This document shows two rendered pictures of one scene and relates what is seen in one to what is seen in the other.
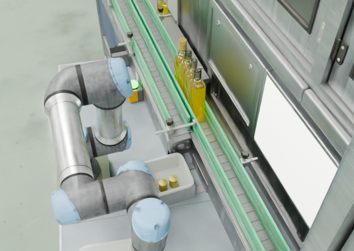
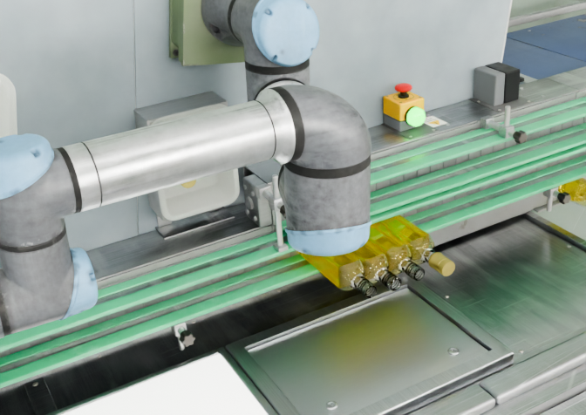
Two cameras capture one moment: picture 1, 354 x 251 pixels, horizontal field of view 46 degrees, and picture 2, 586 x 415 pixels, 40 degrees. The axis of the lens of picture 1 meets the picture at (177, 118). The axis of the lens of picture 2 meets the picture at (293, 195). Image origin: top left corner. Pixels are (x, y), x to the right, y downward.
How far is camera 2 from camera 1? 59 cm
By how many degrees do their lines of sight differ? 20
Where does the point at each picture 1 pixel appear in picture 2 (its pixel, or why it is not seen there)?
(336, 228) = not seen: outside the picture
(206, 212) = (115, 224)
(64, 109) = (252, 149)
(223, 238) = not seen: hidden behind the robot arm
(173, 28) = (522, 203)
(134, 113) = (357, 103)
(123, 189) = (30, 282)
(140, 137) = not seen: hidden behind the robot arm
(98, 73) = (332, 207)
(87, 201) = (10, 220)
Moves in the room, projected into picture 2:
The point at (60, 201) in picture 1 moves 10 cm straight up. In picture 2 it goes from (14, 174) to (37, 212)
